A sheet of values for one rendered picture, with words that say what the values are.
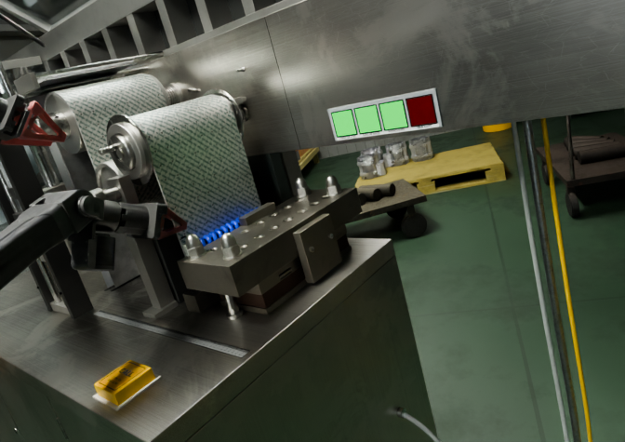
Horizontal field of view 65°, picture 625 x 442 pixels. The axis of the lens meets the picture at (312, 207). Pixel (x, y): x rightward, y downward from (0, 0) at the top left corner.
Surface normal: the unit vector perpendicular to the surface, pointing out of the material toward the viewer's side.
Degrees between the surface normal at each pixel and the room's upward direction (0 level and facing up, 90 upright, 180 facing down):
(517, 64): 90
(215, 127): 90
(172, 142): 90
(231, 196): 90
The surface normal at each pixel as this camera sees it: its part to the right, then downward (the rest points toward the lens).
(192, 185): 0.75, -0.01
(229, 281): -0.61, 0.37
